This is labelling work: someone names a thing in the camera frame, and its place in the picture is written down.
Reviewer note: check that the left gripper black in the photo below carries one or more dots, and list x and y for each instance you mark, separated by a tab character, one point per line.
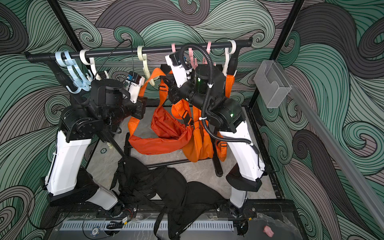
141	107

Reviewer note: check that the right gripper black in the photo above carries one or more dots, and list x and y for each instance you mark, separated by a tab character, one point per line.
178	92

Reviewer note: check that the red orange black backpack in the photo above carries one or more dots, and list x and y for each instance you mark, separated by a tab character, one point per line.
144	132

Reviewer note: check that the orange tote bag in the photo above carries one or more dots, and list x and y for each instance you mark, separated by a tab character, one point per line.
200	145

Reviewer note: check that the orange fanny pack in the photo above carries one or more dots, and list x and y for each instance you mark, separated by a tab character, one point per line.
220	146

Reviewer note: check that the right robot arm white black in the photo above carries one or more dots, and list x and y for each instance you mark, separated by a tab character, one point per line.
218	124

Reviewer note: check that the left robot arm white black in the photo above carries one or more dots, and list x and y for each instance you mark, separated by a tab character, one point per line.
109	103

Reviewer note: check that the pale green hook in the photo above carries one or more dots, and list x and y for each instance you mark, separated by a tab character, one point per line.
145	66

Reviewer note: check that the white hook right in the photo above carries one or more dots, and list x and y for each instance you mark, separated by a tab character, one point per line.
228	52

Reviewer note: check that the white hook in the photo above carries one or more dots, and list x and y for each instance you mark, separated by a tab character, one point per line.
90	62
228	52

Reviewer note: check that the white hook left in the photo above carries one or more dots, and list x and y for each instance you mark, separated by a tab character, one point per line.
90	62

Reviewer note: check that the light blue hook inner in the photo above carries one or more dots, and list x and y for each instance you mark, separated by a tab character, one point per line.
86	83

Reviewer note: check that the light blue hook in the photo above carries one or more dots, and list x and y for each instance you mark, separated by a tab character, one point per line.
86	83
64	60

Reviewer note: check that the light blue hook outer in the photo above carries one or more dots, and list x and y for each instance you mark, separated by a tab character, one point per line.
64	60

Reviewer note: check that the black backpack on floor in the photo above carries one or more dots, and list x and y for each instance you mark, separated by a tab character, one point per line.
136	182

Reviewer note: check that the black clothes rack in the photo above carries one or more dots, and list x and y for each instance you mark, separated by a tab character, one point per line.
63	76

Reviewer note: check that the pink small object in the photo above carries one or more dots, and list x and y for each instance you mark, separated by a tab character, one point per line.
268	231

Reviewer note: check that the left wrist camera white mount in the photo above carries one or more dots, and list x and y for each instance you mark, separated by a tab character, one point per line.
134	83

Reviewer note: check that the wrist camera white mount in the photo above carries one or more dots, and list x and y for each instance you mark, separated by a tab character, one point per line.
181	71
134	83

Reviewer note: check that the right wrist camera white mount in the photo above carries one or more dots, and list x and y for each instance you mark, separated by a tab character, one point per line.
181	71

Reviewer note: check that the clear mesh wall bin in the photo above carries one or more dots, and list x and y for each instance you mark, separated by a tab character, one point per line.
273	83

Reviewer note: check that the white slotted cable duct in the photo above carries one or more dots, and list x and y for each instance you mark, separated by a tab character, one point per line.
145	226

